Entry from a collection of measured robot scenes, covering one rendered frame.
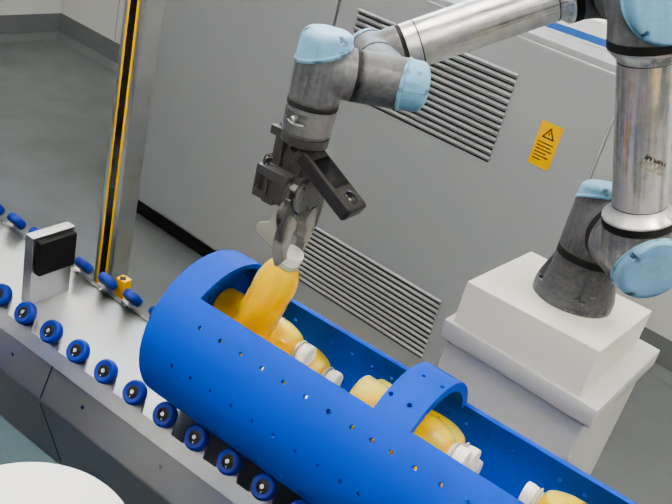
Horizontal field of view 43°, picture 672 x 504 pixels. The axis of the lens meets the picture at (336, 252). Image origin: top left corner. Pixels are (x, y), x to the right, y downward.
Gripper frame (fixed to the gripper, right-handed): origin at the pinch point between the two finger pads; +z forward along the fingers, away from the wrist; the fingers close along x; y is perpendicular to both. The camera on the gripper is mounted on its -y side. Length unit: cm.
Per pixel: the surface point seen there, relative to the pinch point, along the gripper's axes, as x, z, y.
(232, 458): 9.6, 33.8, -3.5
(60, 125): -204, 131, 294
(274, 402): 12.0, 16.2, -10.3
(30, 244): 4, 24, 56
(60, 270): -3, 32, 55
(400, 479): 11.6, 15.6, -32.5
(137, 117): -33, 9, 68
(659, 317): -278, 111, -26
